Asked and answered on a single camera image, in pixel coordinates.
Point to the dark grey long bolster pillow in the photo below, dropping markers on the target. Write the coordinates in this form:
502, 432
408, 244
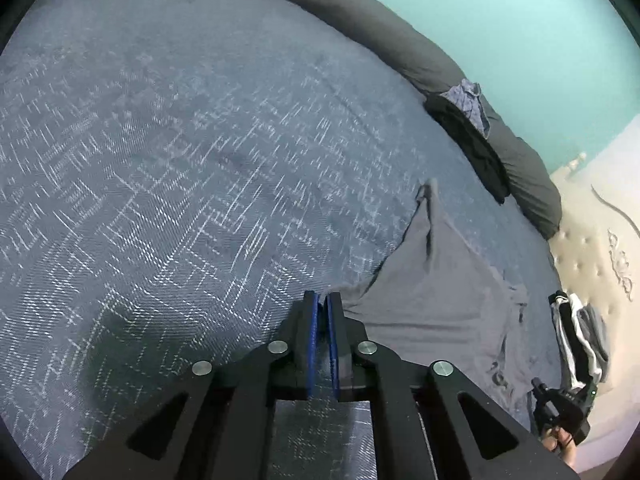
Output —
390, 25

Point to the blue-grey woven bed blanket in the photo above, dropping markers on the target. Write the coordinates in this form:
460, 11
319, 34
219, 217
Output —
175, 160

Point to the cream tufted headboard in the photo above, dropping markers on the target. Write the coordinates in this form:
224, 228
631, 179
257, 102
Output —
590, 260

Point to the grey t-shirt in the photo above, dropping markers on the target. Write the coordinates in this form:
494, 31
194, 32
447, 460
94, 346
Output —
440, 300

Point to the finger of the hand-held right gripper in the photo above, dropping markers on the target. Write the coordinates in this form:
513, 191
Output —
541, 405

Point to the person's right hand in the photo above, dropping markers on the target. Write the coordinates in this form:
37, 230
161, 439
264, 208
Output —
557, 441

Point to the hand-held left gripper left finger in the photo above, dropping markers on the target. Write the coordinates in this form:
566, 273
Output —
312, 340

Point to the black garment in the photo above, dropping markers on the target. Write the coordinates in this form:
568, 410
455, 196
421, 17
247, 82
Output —
475, 150

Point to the pile of folded clothes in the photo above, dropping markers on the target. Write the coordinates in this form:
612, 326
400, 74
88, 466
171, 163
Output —
582, 335

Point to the blue patterned garment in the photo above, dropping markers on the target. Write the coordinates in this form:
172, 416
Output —
467, 100

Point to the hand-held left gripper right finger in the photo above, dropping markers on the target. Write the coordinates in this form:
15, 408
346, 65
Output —
334, 350

